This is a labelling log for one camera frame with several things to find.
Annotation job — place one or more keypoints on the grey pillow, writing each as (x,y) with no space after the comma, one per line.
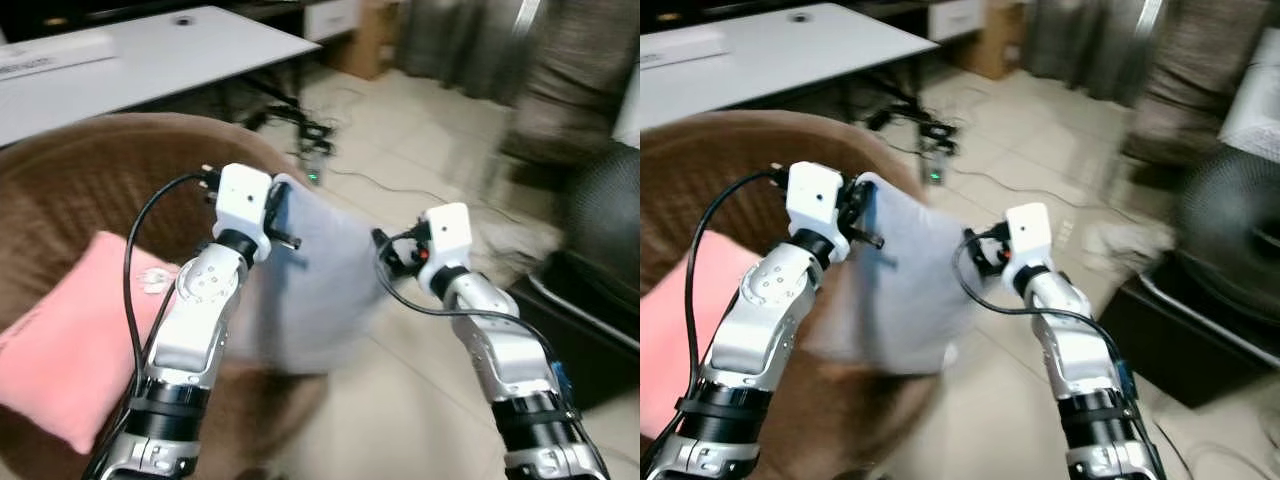
(320,290)
(900,290)

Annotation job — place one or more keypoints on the grey desk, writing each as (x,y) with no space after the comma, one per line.
(1255,100)

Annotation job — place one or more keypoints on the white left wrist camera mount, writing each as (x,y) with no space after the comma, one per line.
(243,200)
(815,195)

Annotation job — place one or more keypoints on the white table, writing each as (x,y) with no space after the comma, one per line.
(800,55)
(180,60)

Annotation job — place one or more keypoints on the grey curtain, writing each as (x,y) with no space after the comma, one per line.
(450,45)
(1080,45)

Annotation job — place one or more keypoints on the pink pillow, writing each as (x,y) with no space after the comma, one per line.
(70,350)
(680,340)

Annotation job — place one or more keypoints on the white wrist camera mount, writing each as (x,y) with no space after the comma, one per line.
(448,230)
(1028,230)
(243,200)
(815,195)

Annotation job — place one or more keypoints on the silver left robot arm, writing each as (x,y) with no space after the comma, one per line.
(760,320)
(190,330)

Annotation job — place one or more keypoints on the grey round fan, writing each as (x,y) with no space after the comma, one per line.
(1230,220)
(610,210)

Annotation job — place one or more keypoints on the crumpled white cloth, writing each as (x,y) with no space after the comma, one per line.
(520,240)
(1125,240)

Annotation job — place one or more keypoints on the black box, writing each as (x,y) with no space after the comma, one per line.
(1180,355)
(580,350)

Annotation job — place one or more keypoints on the power strip with green light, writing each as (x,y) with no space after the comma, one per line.
(313,165)
(935,165)

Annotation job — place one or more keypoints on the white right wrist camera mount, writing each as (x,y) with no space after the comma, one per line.
(448,230)
(1028,230)

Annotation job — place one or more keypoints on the white drawer cabinet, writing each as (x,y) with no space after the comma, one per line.
(955,18)
(332,18)

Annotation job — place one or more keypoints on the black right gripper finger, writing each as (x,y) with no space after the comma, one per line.
(976,238)
(987,267)
(386,240)
(398,267)

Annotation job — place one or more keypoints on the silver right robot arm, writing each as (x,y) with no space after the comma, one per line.
(1075,350)
(500,350)

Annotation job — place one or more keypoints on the flat white box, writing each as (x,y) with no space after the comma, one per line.
(50,55)
(680,48)

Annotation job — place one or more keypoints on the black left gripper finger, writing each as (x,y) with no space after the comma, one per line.
(285,240)
(868,239)

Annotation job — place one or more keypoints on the brown fabric chair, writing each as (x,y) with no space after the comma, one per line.
(580,80)
(1190,70)

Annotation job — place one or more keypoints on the cardboard box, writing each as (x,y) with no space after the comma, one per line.
(365,45)
(990,45)

